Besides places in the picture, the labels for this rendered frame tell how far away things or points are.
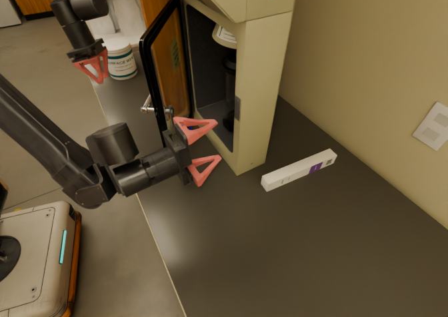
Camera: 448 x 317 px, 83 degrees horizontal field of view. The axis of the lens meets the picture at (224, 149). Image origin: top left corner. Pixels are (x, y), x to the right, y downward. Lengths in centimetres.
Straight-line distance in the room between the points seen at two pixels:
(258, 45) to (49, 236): 148
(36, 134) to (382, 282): 78
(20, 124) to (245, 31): 42
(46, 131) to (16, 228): 136
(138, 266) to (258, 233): 114
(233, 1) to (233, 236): 54
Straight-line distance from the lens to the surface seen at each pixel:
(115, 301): 173
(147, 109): 65
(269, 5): 55
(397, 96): 87
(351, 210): 83
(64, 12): 78
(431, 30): 80
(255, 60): 57
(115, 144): 45
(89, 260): 187
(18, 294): 165
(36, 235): 176
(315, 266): 72
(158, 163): 47
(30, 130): 52
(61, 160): 51
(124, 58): 129
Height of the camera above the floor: 159
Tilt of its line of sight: 47 degrees down
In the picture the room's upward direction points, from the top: straight up
